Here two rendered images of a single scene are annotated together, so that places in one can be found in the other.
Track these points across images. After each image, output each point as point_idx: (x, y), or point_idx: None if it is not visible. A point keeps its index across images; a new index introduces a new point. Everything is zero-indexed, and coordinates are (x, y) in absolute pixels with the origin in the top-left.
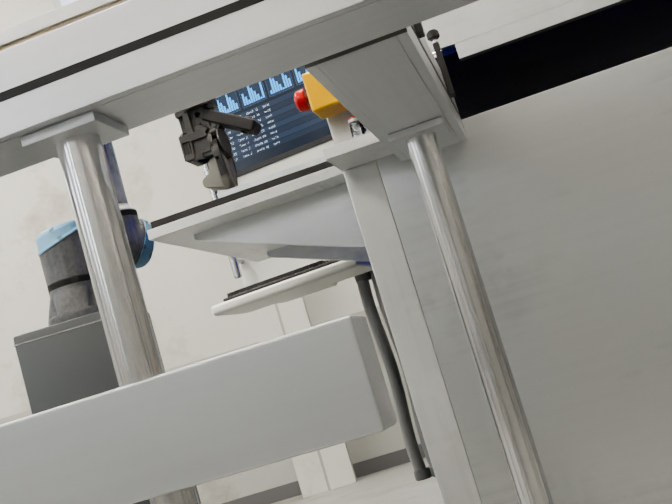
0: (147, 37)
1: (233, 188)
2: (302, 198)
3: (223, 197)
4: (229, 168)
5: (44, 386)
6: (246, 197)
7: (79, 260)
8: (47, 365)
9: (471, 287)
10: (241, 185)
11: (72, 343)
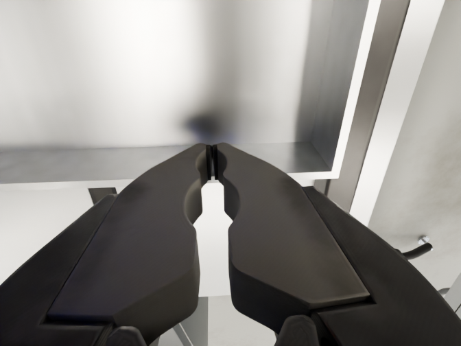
0: None
1: (352, 106)
2: None
3: (372, 130)
4: (245, 214)
5: (204, 312)
6: (438, 10)
7: None
8: (201, 327)
9: None
10: (363, 64)
11: (191, 325)
